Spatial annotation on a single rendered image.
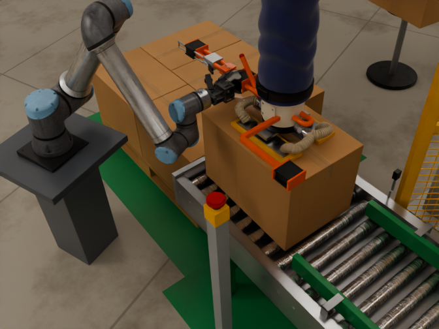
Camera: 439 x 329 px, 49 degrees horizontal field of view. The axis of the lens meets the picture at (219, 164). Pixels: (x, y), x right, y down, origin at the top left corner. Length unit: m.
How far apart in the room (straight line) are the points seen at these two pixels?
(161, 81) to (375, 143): 1.54
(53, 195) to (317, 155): 1.14
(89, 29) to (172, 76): 1.39
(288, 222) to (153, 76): 1.58
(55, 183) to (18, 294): 0.85
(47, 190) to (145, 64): 1.36
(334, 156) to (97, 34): 1.02
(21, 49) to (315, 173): 3.59
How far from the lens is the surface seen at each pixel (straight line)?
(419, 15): 3.65
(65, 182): 2.28
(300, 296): 1.99
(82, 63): 2.18
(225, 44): 3.49
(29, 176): 2.37
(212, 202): 1.67
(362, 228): 2.29
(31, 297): 2.89
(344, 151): 2.03
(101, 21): 1.87
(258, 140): 2.01
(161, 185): 3.18
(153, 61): 3.36
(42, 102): 2.29
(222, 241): 1.83
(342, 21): 5.00
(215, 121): 2.14
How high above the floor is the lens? 2.29
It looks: 44 degrees down
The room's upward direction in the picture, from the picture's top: 3 degrees counter-clockwise
